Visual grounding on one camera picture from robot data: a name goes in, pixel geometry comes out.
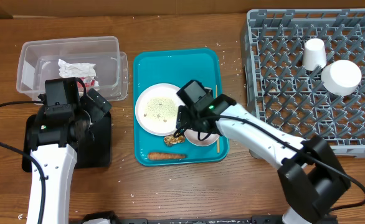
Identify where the white cup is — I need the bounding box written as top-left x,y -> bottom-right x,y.
302,38 -> 326,71

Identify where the carrot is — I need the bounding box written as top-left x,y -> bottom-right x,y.
147,152 -> 187,161

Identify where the brown food scrap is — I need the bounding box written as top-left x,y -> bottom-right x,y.
163,134 -> 185,146

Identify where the white bowl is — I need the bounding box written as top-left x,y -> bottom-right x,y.
321,60 -> 362,96

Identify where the white printed paper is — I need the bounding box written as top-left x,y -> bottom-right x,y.
58,59 -> 96,78

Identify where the clear plastic bin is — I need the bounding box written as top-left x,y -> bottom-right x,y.
16,36 -> 129,101

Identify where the wooden chopstick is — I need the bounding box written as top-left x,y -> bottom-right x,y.
215,85 -> 220,154

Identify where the red snack wrapper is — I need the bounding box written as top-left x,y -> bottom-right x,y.
81,77 -> 98,87

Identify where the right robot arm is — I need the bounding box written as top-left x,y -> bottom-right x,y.
174,80 -> 351,223

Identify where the black tray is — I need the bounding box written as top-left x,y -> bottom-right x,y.
23,112 -> 112,169

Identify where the small white plate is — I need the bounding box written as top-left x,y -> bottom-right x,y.
184,129 -> 219,146

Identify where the grey dishwasher rack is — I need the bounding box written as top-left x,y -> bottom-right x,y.
241,9 -> 365,158

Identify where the large white plate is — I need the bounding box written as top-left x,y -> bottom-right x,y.
135,83 -> 184,136

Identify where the teal serving tray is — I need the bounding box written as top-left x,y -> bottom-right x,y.
133,48 -> 229,166

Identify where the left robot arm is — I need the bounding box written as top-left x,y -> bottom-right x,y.
22,78 -> 111,223

